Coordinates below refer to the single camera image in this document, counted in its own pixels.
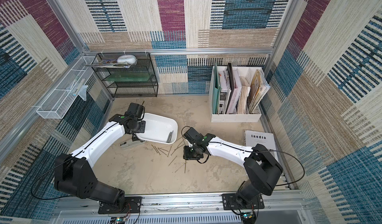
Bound white plastic storage box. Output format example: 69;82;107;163
136;113;178;144

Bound white Inedia magazine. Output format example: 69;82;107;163
244;130;279;161

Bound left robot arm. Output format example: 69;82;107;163
54;103;145;212

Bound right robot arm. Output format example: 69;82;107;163
182;127;283;209

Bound white desktop file organizer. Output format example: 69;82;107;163
209;65;262;123

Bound steel nail lower pair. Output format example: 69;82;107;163
175;161;187;172

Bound magazines on black shelf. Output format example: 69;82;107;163
86;59;132;68

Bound white round device on shelf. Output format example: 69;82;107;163
117;55;137;65

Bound green folder in organizer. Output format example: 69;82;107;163
211;65;221;114

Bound black binder in organizer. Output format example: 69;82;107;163
227;63;235;91

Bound brown envelopes in organizer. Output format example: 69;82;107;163
248;69;270;114

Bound black wire mesh shelf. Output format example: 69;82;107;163
91;52;158;98

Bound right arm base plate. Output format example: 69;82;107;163
221;193;265;211

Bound white wire wall basket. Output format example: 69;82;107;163
36;56;94;119

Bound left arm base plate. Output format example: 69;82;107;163
98;196;142;215

